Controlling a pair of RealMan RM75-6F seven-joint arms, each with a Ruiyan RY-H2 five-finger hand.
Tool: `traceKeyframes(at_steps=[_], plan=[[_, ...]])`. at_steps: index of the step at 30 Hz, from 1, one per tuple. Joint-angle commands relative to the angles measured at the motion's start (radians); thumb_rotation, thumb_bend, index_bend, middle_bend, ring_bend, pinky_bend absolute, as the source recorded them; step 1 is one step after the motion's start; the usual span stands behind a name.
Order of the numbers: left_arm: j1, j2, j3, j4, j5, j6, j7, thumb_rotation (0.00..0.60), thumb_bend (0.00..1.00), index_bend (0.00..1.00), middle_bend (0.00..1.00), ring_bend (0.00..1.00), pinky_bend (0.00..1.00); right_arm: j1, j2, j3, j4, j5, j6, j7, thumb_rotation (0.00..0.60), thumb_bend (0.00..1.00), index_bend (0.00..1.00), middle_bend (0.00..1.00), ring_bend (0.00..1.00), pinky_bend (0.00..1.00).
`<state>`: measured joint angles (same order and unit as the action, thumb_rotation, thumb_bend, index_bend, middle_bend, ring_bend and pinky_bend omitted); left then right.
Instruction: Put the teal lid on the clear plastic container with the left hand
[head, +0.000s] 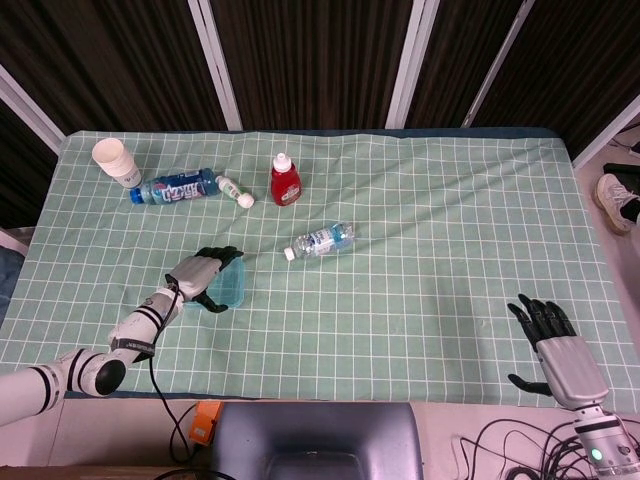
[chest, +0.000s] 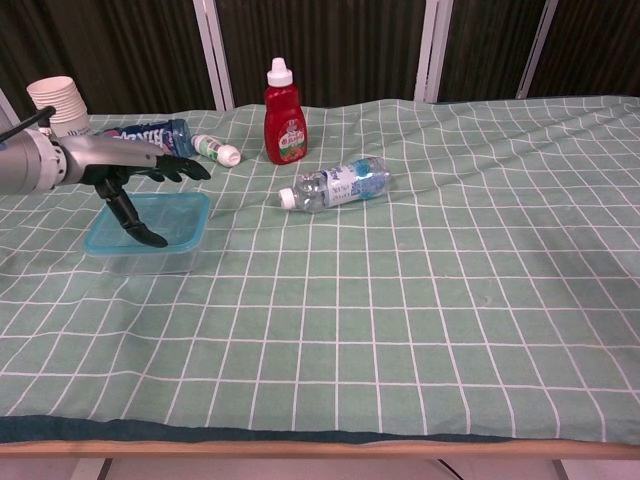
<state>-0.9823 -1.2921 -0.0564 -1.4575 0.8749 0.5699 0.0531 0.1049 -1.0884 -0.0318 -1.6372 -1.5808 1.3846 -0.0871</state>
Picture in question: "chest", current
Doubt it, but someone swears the green checkered tablecloth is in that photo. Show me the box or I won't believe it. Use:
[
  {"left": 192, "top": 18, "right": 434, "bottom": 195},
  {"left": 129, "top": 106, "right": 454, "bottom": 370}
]
[{"left": 0, "top": 95, "right": 640, "bottom": 446}]

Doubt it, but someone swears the blue sports drink bottle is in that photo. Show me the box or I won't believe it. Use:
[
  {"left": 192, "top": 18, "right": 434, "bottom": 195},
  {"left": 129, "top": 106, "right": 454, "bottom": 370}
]
[{"left": 101, "top": 118, "right": 194, "bottom": 159}]

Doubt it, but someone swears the teal plastic container lid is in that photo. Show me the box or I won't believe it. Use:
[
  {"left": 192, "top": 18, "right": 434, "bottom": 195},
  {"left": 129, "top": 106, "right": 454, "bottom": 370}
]
[{"left": 82, "top": 191, "right": 212, "bottom": 258}]

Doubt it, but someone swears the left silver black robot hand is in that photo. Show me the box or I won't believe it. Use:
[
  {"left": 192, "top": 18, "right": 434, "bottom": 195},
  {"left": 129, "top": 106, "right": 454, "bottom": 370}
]
[{"left": 51, "top": 134, "right": 213, "bottom": 249}]

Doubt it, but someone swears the clear plastic water bottle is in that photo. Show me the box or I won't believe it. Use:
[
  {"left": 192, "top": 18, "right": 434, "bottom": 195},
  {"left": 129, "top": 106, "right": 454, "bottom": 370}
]
[{"left": 277, "top": 156, "right": 393, "bottom": 215}]

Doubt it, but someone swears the stack of white paper cups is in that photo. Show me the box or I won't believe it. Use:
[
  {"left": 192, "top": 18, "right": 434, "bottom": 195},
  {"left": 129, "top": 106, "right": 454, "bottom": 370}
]
[{"left": 26, "top": 75, "right": 94, "bottom": 140}]

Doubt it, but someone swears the white screen frame post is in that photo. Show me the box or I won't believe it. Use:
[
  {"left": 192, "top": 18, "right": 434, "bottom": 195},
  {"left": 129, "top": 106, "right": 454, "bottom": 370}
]
[
  {"left": 413, "top": 0, "right": 455, "bottom": 105},
  {"left": 0, "top": 88, "right": 23, "bottom": 140},
  {"left": 515, "top": 0, "right": 560, "bottom": 100},
  {"left": 192, "top": 0, "right": 236, "bottom": 113}
]

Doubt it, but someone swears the clear plastic food container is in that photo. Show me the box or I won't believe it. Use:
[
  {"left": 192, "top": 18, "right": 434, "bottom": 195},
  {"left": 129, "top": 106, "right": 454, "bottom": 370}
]
[{"left": 102, "top": 233, "right": 202, "bottom": 277}]

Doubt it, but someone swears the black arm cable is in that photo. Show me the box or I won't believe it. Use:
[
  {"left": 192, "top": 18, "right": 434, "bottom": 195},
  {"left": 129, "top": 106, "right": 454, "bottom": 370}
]
[{"left": 0, "top": 105, "right": 57, "bottom": 144}]

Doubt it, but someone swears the small white green bottle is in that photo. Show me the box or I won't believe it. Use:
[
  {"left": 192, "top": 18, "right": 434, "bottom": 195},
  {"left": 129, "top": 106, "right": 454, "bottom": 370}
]
[{"left": 191, "top": 133, "right": 243, "bottom": 169}]

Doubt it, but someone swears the red ketchup squeeze bottle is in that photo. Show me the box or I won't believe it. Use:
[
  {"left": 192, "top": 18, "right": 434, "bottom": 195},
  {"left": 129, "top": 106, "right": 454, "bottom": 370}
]
[{"left": 263, "top": 57, "right": 308, "bottom": 166}]

